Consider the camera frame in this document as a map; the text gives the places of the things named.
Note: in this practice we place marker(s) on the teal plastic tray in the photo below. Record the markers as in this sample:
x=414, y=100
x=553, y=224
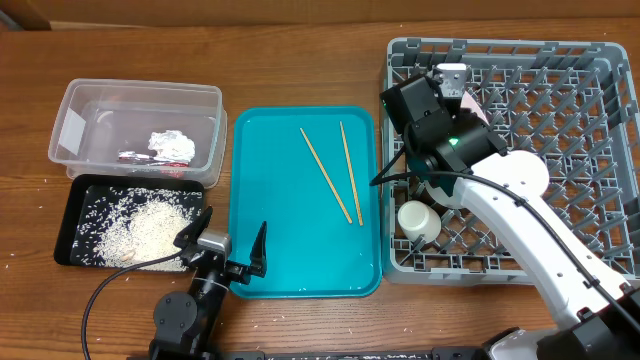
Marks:
x=311, y=249

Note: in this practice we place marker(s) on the small white plate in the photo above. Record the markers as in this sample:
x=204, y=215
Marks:
x=523, y=168

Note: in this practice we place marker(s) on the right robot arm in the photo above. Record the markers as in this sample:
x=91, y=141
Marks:
x=448, y=144

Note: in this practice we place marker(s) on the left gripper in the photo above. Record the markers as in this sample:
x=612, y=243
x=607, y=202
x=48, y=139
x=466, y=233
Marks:
x=241, y=272

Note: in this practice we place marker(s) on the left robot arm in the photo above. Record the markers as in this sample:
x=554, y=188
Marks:
x=185, y=321

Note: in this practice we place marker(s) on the black rectangular tray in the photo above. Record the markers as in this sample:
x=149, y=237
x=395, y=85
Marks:
x=75, y=200

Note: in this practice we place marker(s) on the grey bowl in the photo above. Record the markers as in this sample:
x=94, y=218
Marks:
x=446, y=191

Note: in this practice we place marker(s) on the clear plastic bin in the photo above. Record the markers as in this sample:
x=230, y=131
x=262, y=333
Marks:
x=98, y=118

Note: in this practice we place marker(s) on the rice pile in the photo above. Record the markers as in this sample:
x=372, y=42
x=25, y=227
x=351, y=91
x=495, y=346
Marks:
x=122, y=226

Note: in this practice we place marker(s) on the large white plate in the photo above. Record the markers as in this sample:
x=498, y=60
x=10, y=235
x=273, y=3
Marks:
x=469, y=103

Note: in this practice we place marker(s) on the red wrapper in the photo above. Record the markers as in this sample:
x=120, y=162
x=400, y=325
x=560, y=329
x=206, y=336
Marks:
x=169, y=167

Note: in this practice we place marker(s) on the white cup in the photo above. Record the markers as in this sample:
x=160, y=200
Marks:
x=418, y=219

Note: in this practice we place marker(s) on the grey dish rack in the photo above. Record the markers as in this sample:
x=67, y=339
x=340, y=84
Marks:
x=571, y=103

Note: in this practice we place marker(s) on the foil ball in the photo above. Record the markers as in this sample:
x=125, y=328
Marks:
x=172, y=145

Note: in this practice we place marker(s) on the black rail bottom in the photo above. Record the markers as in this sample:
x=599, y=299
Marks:
x=437, y=353

